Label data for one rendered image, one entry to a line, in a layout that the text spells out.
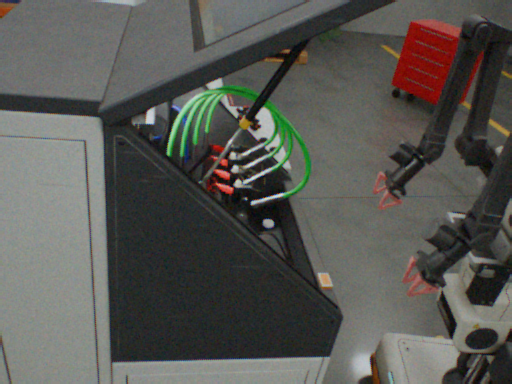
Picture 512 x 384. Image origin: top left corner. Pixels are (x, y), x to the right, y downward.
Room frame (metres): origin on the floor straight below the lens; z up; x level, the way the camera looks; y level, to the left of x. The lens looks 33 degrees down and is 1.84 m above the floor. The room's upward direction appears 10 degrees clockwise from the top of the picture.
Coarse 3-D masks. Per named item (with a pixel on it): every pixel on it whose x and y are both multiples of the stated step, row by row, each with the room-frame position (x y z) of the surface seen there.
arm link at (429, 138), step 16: (480, 32) 1.37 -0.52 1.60; (464, 48) 1.39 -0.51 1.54; (480, 48) 1.37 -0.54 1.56; (464, 64) 1.40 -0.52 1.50; (448, 80) 1.41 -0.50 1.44; (464, 80) 1.40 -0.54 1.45; (448, 96) 1.40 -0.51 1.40; (448, 112) 1.40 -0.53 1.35; (432, 128) 1.40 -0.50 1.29; (448, 128) 1.40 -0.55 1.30; (432, 144) 1.39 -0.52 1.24
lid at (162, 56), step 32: (160, 0) 1.36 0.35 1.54; (192, 0) 1.21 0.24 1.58; (224, 0) 1.17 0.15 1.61; (256, 0) 1.07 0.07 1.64; (288, 0) 0.98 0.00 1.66; (320, 0) 0.85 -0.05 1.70; (352, 0) 0.82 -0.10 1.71; (384, 0) 0.83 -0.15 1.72; (128, 32) 1.15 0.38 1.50; (160, 32) 1.04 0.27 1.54; (192, 32) 0.95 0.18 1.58; (224, 32) 0.94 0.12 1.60; (256, 32) 0.81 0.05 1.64; (288, 32) 0.79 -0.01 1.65; (320, 32) 0.81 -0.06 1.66; (128, 64) 0.90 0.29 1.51; (160, 64) 0.83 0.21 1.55; (192, 64) 0.77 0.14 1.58; (224, 64) 0.77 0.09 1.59; (128, 96) 0.74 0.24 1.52; (160, 96) 0.75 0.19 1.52
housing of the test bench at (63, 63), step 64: (64, 0) 1.34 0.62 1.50; (128, 0) 1.59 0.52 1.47; (0, 64) 0.82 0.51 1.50; (64, 64) 0.87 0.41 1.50; (0, 128) 0.70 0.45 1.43; (64, 128) 0.73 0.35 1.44; (0, 192) 0.70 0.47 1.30; (64, 192) 0.73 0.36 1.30; (0, 256) 0.70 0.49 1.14; (64, 256) 0.72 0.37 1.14; (0, 320) 0.69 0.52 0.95; (64, 320) 0.72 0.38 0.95
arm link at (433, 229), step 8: (440, 216) 1.00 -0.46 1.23; (432, 224) 0.99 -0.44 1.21; (440, 224) 0.97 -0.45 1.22; (448, 224) 0.98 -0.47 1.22; (456, 224) 1.01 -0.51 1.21; (424, 232) 0.99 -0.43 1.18; (432, 232) 0.97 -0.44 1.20; (440, 232) 0.96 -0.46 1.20; (448, 232) 0.97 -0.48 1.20; (456, 232) 0.97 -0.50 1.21; (464, 232) 1.00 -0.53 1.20; (488, 232) 0.96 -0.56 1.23; (432, 240) 0.96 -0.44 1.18; (440, 240) 0.96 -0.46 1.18; (448, 240) 0.96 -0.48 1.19; (472, 240) 0.95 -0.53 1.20; (480, 240) 0.95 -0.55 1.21; (488, 240) 0.95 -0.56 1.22; (440, 248) 0.97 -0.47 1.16; (480, 248) 0.95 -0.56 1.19
